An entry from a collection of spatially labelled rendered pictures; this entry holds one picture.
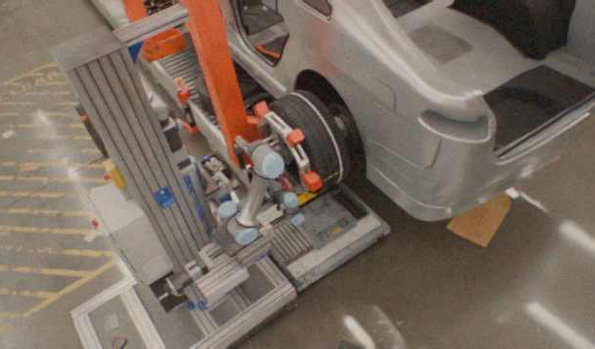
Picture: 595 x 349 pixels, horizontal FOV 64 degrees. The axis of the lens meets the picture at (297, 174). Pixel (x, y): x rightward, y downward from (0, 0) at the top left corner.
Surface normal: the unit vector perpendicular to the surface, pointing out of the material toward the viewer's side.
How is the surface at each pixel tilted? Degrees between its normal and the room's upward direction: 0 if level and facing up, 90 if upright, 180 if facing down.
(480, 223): 2
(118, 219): 0
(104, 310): 0
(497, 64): 22
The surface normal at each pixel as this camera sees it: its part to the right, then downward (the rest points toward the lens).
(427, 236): -0.12, -0.69
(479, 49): 0.08, -0.44
